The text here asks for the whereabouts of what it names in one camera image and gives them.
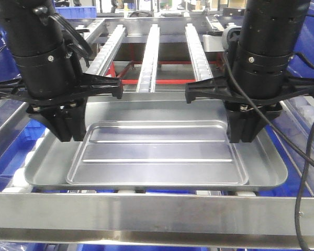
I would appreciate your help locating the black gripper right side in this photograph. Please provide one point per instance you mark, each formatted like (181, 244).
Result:
(243, 94)

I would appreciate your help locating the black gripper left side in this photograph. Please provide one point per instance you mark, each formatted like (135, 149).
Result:
(44, 89)

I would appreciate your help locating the large silver metal tray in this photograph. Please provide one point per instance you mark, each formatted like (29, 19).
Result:
(52, 161)

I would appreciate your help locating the small silver ribbed tray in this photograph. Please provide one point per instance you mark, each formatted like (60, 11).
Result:
(159, 154)

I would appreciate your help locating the right centre roller track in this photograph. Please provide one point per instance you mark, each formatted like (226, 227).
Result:
(198, 58)

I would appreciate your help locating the roller track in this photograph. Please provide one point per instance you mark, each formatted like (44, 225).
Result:
(104, 58)
(198, 58)
(147, 78)

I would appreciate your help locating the left centre roller track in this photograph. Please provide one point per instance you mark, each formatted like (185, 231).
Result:
(104, 58)

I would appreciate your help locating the blue bin below left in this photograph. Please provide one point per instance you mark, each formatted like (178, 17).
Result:
(14, 156)

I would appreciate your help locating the middle roller track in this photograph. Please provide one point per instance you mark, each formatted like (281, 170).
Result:
(147, 78)

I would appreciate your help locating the blue bin upper right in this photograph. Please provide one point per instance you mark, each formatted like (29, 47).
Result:
(305, 45)

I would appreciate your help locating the blue bin far background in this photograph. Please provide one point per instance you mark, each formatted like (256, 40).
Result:
(77, 12)

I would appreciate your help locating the red metal frame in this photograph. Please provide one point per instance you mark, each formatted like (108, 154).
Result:
(173, 67)

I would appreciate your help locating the steel front rack rail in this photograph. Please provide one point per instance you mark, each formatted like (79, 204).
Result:
(111, 218)

